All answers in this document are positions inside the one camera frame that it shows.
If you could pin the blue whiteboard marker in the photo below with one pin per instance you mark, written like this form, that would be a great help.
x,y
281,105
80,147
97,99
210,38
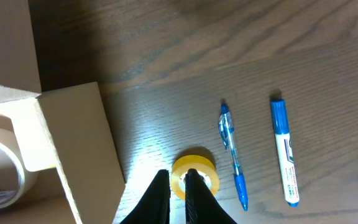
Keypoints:
x,y
284,150

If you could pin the open cardboard box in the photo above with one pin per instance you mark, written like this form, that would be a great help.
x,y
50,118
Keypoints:
x,y
63,135

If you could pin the blue ballpoint pen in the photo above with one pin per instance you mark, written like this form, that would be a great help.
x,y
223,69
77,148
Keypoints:
x,y
226,131

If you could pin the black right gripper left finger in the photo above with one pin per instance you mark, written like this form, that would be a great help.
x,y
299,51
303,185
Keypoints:
x,y
154,205

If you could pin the white masking tape roll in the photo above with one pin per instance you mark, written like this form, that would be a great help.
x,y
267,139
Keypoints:
x,y
15,179

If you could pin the yellow clear tape roll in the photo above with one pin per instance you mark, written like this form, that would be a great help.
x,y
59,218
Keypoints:
x,y
202,165

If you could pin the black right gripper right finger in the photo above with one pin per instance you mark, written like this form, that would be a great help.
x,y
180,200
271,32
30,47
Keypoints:
x,y
200,204

